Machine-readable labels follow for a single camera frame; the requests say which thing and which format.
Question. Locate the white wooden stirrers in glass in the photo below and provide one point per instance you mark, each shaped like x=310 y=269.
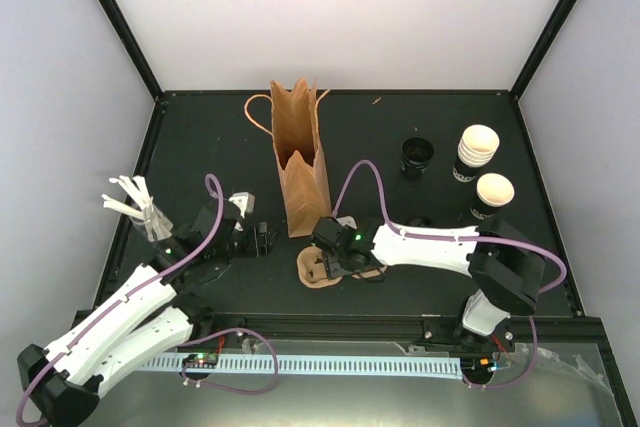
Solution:
x=146 y=217

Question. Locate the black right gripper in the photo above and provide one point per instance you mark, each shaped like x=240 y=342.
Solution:
x=334 y=265

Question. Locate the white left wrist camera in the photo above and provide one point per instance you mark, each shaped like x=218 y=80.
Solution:
x=244 y=201

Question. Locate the black front aluminium rail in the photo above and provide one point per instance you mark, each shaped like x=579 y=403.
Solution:
x=320 y=324

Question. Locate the single black paper cup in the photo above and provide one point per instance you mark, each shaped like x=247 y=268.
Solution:
x=493 y=192

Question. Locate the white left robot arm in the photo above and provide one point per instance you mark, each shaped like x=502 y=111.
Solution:
x=155 y=310

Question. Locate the right small circuit board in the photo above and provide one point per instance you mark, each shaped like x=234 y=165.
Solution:
x=482 y=365

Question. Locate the stack of black paper cups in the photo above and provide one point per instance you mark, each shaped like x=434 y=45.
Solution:
x=477 y=146

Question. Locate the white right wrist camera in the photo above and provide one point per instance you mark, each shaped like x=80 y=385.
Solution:
x=347 y=221

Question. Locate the black frame post right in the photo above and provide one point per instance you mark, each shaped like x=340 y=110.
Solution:
x=550 y=31

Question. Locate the black frame post left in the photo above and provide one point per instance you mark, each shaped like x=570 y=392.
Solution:
x=127 y=38

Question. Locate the small circuit board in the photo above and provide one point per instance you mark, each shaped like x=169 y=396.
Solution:
x=482 y=365
x=201 y=360

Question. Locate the black cup with coffee beans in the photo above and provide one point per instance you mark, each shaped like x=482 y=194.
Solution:
x=416 y=154

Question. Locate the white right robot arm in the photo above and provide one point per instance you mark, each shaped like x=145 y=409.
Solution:
x=507 y=274

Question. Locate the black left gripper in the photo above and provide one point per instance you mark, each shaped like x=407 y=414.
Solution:
x=259 y=243

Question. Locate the brown paper bag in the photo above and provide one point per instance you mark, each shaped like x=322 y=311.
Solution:
x=299 y=153

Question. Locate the white slotted cable duct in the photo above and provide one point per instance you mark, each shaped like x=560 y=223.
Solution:
x=316 y=365

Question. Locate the black frame post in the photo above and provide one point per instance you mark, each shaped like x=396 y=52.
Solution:
x=127 y=38
x=550 y=31

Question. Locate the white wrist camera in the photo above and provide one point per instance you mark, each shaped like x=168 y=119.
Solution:
x=347 y=221
x=244 y=201

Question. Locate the left small circuit board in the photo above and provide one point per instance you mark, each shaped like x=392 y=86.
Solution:
x=201 y=360

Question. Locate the brown cardboard cup carrier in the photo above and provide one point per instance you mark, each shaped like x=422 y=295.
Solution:
x=312 y=271

